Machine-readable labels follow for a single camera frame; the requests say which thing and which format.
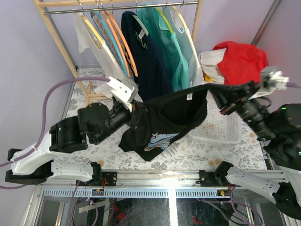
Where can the blue hanger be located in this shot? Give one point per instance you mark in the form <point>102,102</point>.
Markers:
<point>103,29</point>

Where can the orange hanger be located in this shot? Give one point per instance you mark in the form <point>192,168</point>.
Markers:
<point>116,43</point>
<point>124,45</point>

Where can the teal hanging t shirt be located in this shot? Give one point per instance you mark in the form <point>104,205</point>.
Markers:
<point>167,43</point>

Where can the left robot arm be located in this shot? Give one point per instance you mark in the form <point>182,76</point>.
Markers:
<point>92,125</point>

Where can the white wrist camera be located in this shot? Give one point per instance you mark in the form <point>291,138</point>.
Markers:
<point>123,92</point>
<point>271,78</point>

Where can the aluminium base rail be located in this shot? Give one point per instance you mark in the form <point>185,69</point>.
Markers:
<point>139,183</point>

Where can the yellow hanger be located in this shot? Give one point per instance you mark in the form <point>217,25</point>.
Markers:
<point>164,25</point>

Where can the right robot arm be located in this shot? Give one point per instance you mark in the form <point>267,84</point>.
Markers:
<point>281,129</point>

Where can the white hanging t shirt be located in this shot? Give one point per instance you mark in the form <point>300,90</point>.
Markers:
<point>89,38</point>

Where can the wooden clothes rack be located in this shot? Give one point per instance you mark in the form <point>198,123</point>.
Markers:
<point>42,8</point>

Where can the white crumpled cloth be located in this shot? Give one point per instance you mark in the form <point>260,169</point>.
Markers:
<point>209,61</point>

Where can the pale blue hanging t shirt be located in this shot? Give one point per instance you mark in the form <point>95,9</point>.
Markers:
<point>186,45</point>

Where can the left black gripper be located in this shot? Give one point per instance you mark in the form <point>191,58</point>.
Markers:
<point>116,103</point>

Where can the navy hanging t shirt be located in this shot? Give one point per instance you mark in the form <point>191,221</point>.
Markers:
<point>153,78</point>

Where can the red cloth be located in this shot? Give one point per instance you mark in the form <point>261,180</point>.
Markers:
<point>241,63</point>

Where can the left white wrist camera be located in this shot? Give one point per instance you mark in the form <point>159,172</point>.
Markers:
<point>123,92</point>

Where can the black t shirt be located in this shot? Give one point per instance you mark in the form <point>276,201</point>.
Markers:
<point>155,124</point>

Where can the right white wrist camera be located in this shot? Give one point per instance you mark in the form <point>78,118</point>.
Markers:
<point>271,78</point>

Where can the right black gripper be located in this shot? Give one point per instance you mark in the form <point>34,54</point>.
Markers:
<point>226,94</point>

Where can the white plastic laundry basket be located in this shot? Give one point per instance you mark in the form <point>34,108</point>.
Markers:
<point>217,127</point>

